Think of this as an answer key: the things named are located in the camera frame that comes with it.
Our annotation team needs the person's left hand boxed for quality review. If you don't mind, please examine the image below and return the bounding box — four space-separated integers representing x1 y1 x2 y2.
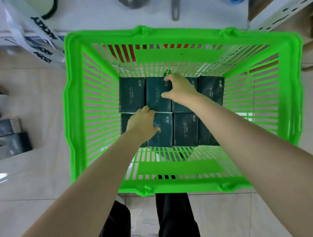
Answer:
126 106 161 142

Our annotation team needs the person's right hand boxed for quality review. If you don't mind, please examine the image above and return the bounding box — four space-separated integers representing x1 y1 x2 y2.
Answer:
161 73 200 105

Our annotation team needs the dark green tissue pack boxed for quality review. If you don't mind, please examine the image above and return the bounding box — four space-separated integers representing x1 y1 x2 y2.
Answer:
0 132 33 160
0 118 23 138
120 113 148 148
172 77 199 113

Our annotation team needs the person's right forearm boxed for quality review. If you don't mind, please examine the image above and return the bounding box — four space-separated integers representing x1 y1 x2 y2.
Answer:
182 93 313 237

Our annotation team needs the person's left forearm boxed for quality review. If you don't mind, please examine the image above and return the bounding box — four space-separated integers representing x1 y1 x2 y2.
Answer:
22 131 157 237

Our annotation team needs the stack of dark green packets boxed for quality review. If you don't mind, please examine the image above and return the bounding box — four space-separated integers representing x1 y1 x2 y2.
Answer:
119 76 225 147

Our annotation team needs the green plastic shopping basket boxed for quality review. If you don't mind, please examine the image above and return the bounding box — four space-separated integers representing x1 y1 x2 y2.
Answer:
63 25 304 197

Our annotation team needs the red object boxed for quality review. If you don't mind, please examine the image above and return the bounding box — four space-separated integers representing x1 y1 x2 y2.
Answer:
103 44 196 63

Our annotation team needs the person's right leg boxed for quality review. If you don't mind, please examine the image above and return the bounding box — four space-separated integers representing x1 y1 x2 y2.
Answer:
155 174 201 237

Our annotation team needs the person's leg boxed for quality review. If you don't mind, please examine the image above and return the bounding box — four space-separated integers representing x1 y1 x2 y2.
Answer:
155 174 201 237
99 200 131 237

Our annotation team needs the grey metal pan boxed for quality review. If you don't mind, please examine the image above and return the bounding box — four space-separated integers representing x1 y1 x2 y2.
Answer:
118 0 149 9

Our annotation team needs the person's left leg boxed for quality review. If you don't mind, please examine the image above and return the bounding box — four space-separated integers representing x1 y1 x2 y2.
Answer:
99 200 131 237

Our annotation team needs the white perforated metal rack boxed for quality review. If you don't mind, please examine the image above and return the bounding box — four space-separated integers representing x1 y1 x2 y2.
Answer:
248 0 313 32

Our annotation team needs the white round object black rim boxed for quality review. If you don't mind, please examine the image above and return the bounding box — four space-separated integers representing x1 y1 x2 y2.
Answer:
24 0 59 20

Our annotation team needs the white printed plastic bag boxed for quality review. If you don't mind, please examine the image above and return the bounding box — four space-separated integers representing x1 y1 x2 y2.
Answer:
0 0 66 70

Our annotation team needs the grey metal handle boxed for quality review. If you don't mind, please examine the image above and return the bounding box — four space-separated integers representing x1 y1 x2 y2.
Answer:
171 0 180 21

